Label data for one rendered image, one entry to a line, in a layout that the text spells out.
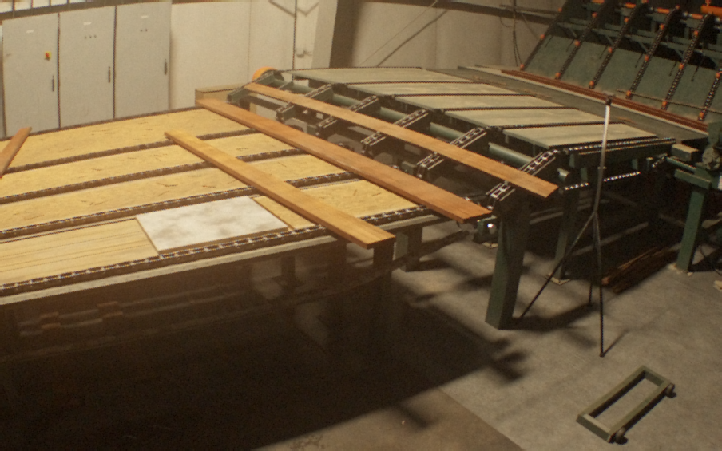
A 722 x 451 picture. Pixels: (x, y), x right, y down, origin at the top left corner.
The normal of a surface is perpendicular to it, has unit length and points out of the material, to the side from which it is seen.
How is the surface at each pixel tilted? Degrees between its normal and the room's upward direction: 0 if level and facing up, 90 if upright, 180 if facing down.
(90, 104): 90
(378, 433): 0
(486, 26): 85
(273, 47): 90
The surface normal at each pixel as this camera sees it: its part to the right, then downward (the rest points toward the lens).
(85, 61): 0.53, 0.31
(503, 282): -0.85, 0.16
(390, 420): 0.04, -0.94
